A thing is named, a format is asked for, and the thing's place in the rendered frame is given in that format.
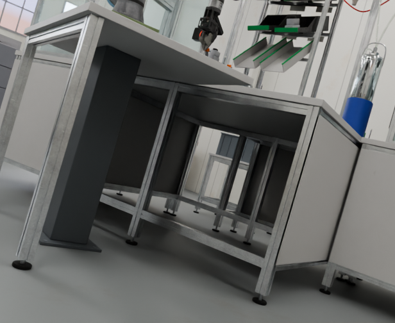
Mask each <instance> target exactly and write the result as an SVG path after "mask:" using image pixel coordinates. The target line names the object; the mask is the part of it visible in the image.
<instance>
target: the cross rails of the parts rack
mask: <svg viewBox="0 0 395 323"><path fill-rule="evenodd" d="M267 4H271V5H287V6H315V7H323V6H324V3H306V2H290V1H268V3H267ZM337 4H338V3H330V5H329V7H337ZM259 33H260V34H265V35H279V36H287V37H301V38H314V37H315V32H308V33H303V34H302V33H275V32H274V31H259ZM328 35H329V33H321V36H322V37H328Z"/></svg>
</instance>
